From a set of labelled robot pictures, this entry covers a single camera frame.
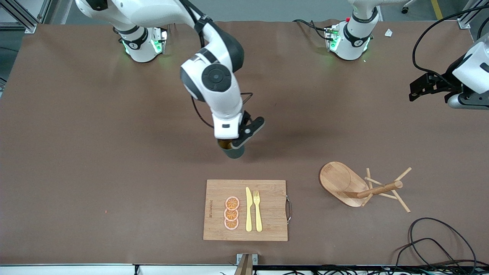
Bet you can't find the dark green cup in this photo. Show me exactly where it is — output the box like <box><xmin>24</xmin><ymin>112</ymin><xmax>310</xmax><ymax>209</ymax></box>
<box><xmin>218</xmin><ymin>139</ymin><xmax>245</xmax><ymax>159</ymax></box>

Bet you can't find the wooden cup rack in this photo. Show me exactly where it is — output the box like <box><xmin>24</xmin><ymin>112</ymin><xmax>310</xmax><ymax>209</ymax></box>
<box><xmin>319</xmin><ymin>161</ymin><xmax>412</xmax><ymax>213</ymax></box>

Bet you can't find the bamboo cutting board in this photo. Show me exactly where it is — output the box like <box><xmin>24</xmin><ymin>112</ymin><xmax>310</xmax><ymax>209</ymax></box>
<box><xmin>203</xmin><ymin>180</ymin><xmax>292</xmax><ymax>242</ymax></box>

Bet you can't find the yellow plastic fork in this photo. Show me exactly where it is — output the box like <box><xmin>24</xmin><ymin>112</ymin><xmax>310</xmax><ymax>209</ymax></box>
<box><xmin>253</xmin><ymin>190</ymin><xmax>263</xmax><ymax>233</ymax></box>

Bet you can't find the yellow plastic knife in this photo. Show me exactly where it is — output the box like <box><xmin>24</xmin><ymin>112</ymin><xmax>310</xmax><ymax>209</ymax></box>
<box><xmin>245</xmin><ymin>187</ymin><xmax>253</xmax><ymax>232</ymax></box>

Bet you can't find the brown table mat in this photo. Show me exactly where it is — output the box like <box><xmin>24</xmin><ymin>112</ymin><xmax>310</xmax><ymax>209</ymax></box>
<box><xmin>0</xmin><ymin>19</ymin><xmax>489</xmax><ymax>266</ymax></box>

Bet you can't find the aluminium frame profile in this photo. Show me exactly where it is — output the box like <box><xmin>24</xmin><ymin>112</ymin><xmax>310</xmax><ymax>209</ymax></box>
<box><xmin>457</xmin><ymin>0</ymin><xmax>489</xmax><ymax>29</ymax></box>
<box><xmin>0</xmin><ymin>0</ymin><xmax>52</xmax><ymax>34</ymax></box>

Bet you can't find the black looped cable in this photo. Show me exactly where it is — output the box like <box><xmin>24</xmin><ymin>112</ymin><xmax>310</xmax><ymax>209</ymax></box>
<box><xmin>393</xmin><ymin>217</ymin><xmax>478</xmax><ymax>275</ymax></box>

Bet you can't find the black left arm base cable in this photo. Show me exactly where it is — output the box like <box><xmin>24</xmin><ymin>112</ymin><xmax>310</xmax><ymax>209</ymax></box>
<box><xmin>293</xmin><ymin>19</ymin><xmax>330</xmax><ymax>40</ymax></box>

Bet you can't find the black cable bundle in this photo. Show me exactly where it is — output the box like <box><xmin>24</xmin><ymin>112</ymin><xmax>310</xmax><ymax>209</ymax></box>
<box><xmin>252</xmin><ymin>265</ymin><xmax>489</xmax><ymax>275</ymax></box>

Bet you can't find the metal bracket with wooden bar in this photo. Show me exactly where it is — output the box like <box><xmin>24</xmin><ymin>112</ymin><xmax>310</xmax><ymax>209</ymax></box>
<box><xmin>234</xmin><ymin>253</ymin><xmax>258</xmax><ymax>275</ymax></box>

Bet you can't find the white table edge rail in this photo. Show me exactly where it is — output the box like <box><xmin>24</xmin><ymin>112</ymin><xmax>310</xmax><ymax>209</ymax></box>
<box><xmin>0</xmin><ymin>264</ymin><xmax>237</xmax><ymax>275</ymax></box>

